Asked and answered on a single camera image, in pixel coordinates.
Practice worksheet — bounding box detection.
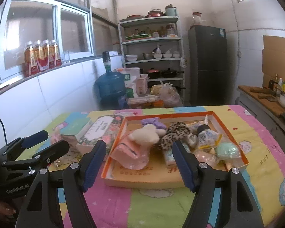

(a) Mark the teal canister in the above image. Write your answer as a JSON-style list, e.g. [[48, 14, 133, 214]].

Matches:
[[165, 4, 178, 17]]

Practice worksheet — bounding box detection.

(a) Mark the orange gold shallow box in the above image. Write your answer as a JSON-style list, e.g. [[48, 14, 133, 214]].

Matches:
[[101, 111, 249, 191]]

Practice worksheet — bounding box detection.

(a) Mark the black refrigerator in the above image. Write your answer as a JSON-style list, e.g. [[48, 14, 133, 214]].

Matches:
[[188, 25, 229, 106]]

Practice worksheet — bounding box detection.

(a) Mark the pink pouch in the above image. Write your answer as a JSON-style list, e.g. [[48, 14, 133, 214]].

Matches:
[[110, 133, 150, 170]]

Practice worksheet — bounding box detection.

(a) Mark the blue water jug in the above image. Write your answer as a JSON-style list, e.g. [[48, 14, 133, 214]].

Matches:
[[95, 51, 127, 110]]

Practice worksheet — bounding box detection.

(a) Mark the green sponge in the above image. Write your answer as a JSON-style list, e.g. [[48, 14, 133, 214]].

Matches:
[[215, 142, 241, 160]]

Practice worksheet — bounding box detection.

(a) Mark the metal shelf rack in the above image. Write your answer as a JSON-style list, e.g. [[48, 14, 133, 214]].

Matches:
[[118, 15, 186, 101]]

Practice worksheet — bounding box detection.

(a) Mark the purple bow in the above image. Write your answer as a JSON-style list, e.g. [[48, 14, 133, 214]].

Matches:
[[141, 117, 167, 130]]

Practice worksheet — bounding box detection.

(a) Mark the white sack with green label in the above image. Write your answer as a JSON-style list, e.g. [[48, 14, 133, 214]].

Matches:
[[115, 67, 140, 95]]

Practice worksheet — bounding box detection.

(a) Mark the cream plush toy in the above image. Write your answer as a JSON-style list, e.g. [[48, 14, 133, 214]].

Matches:
[[128, 124, 167, 148]]

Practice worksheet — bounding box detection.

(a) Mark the wooden counter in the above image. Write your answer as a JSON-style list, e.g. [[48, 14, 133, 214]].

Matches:
[[238, 85, 285, 117]]

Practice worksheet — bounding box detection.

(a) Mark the left hand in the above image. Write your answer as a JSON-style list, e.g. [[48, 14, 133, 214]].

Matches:
[[0, 201, 16, 222]]

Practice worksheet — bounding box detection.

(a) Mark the brown puff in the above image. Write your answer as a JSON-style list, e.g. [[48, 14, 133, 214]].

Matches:
[[193, 151, 219, 168]]

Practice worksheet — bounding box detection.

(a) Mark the cardboard sheet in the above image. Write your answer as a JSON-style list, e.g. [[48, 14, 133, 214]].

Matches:
[[262, 36, 285, 87]]

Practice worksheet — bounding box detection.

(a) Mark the pink plush bunny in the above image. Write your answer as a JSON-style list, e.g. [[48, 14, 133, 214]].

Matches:
[[50, 127, 62, 145]]

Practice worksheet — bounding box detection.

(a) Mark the floral tissue box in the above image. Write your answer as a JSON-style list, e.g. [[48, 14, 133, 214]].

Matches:
[[76, 115, 124, 160]]

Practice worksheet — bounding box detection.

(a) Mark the yellow cartoon tissue pack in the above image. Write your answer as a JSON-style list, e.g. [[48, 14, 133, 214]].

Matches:
[[196, 113, 223, 150]]

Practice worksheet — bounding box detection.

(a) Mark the leopard print scrunchie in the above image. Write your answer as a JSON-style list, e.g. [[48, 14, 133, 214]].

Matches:
[[158, 122, 190, 151]]

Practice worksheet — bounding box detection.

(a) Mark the green book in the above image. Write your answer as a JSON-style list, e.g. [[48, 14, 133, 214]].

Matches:
[[60, 117, 93, 147]]

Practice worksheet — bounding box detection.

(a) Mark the orange drink bottle pack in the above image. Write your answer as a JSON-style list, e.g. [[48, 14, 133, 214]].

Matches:
[[24, 40, 62, 77]]

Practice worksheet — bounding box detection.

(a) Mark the glass jar on fridge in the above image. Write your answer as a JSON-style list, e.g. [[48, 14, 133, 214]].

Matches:
[[192, 12, 203, 25]]

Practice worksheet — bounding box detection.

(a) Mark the plastic bag of food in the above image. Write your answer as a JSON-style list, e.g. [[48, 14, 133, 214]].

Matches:
[[150, 81, 183, 108]]

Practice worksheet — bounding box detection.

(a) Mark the green white wipes pack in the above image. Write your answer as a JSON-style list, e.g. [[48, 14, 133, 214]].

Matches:
[[163, 149, 177, 168]]

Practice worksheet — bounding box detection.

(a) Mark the pink plastic bin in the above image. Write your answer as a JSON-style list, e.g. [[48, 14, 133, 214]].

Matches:
[[136, 74, 149, 95]]

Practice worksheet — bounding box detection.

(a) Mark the floral white scrunchie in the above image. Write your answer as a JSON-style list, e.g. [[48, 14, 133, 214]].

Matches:
[[185, 121, 203, 149]]

